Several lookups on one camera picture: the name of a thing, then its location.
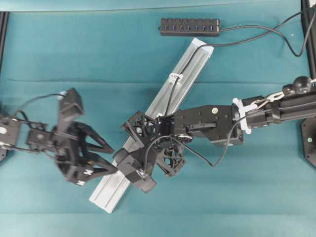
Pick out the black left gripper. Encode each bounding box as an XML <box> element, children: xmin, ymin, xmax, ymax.
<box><xmin>26</xmin><ymin>122</ymin><xmax>116</xmax><ymax>186</ymax></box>

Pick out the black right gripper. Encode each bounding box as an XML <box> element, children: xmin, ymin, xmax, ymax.
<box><xmin>121</xmin><ymin>111</ymin><xmax>193</xmax><ymax>177</ymax></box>

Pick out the black USB cable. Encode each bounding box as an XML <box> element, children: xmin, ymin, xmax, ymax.
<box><xmin>158</xmin><ymin>9</ymin><xmax>309</xmax><ymax>119</ymax></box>

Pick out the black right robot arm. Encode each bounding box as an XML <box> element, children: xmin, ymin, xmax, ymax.
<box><xmin>114</xmin><ymin>76</ymin><xmax>316</xmax><ymax>179</ymax></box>

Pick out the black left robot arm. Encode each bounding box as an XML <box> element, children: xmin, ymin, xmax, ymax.
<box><xmin>0</xmin><ymin>116</ymin><xmax>118</xmax><ymax>186</ymax></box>

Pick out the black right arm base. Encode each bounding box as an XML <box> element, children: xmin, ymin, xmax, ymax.
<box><xmin>301</xmin><ymin>117</ymin><xmax>316</xmax><ymax>168</ymax></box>

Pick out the black USB hub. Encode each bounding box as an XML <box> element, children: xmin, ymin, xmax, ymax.
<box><xmin>158</xmin><ymin>18</ymin><xmax>221</xmax><ymax>37</ymax></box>

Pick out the black right camera cable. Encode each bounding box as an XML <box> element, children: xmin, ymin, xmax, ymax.
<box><xmin>138</xmin><ymin>112</ymin><xmax>250</xmax><ymax>173</ymax></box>

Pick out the black camera cable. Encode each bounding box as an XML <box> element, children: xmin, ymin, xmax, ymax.
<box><xmin>13</xmin><ymin>91</ymin><xmax>66</xmax><ymax>121</ymax></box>
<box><xmin>138</xmin><ymin>112</ymin><xmax>250</xmax><ymax>173</ymax></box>

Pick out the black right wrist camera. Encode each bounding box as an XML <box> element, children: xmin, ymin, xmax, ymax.
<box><xmin>113</xmin><ymin>146</ymin><xmax>158</xmax><ymax>193</ymax></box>

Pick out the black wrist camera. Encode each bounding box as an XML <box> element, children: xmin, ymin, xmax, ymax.
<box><xmin>57</xmin><ymin>88</ymin><xmax>84</xmax><ymax>132</ymax></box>
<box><xmin>113</xmin><ymin>146</ymin><xmax>158</xmax><ymax>193</ymax></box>

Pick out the aluminium rail profile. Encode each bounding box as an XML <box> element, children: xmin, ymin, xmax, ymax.
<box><xmin>89</xmin><ymin>38</ymin><xmax>214</xmax><ymax>213</ymax></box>

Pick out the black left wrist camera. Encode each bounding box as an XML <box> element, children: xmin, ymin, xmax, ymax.
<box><xmin>57</xmin><ymin>88</ymin><xmax>84</xmax><ymax>132</ymax></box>

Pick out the white ring near hub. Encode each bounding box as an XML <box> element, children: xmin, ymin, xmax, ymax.
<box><xmin>168</xmin><ymin>72</ymin><xmax>183</xmax><ymax>85</ymax></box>

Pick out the black left camera cable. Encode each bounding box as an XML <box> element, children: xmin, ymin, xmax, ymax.
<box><xmin>13</xmin><ymin>91</ymin><xmax>66</xmax><ymax>121</ymax></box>

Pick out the black left frame post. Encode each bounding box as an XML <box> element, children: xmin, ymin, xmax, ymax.
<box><xmin>0</xmin><ymin>11</ymin><xmax>9</xmax><ymax>69</ymax></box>

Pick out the black frame post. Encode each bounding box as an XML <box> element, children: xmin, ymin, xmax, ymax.
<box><xmin>301</xmin><ymin>0</ymin><xmax>316</xmax><ymax>79</ymax></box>
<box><xmin>0</xmin><ymin>11</ymin><xmax>9</xmax><ymax>69</ymax></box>

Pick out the black right frame post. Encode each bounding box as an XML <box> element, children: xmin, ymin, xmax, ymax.
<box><xmin>301</xmin><ymin>0</ymin><xmax>316</xmax><ymax>79</ymax></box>

